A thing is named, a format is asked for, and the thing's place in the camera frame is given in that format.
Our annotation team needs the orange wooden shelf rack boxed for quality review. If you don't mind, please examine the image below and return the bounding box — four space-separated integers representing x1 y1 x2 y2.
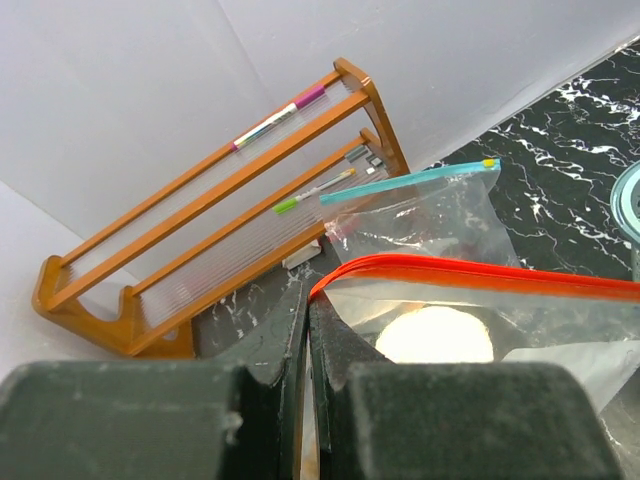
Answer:
32 58 409 359

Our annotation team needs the light blue plastic basket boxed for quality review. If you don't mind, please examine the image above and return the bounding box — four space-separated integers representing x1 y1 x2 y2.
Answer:
610 162 640 282

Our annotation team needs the white round bun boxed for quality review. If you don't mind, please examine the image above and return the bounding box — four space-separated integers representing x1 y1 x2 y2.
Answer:
375 306 494 364

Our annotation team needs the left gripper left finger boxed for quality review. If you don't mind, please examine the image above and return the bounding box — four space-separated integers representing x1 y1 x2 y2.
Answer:
1 285 307 479

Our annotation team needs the orange-zipper clear bag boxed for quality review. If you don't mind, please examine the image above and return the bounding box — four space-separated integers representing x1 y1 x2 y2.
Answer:
311 254 639 411

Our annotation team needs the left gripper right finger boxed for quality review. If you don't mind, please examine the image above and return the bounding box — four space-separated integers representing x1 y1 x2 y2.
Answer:
307 294 623 479

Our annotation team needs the blue-zipper clear bag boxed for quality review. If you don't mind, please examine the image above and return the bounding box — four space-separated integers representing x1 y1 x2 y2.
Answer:
319 158 520 267

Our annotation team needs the pink white marker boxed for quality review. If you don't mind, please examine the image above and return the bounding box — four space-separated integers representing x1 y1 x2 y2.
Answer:
230 85 325 151

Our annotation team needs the green marker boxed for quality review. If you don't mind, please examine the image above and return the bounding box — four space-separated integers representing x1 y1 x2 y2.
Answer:
272 168 356 215

